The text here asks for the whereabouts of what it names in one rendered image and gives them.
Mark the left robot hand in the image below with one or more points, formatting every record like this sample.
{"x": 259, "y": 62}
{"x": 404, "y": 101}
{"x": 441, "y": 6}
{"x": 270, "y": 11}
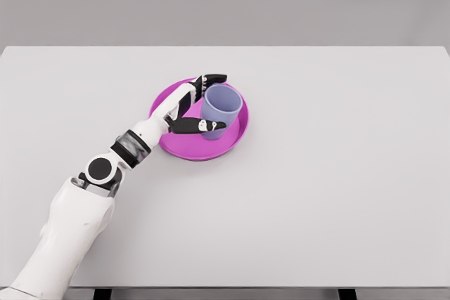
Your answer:
{"x": 174, "y": 102}

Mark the lavender plastic cup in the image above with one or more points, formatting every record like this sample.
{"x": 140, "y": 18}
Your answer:
{"x": 220, "y": 110}

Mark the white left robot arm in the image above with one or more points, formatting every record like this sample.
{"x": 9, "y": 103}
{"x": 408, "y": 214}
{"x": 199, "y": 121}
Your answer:
{"x": 77, "y": 215}

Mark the magenta round plate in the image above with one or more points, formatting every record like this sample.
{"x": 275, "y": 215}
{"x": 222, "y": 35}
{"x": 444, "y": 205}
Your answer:
{"x": 204, "y": 145}

